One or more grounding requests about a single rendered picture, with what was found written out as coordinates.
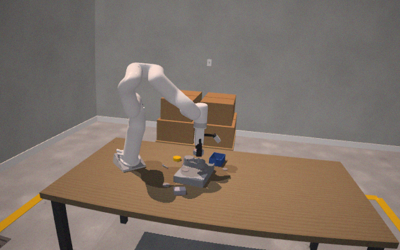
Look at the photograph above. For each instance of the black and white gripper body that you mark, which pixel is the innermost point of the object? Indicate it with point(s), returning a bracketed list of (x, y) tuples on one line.
[(199, 134)]

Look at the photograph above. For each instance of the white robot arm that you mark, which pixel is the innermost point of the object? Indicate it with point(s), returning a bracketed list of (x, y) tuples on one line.
[(132, 102)]

